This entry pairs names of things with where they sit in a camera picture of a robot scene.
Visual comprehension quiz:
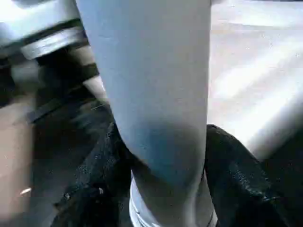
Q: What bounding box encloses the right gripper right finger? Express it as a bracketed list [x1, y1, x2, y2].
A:
[203, 124, 303, 227]

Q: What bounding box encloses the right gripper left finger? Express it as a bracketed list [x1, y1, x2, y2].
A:
[53, 120, 134, 227]

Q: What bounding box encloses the white plastic table leg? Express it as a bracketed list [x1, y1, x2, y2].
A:
[75, 0, 213, 227]

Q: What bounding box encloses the white plastic table top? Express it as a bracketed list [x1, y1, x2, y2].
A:
[129, 0, 303, 227]

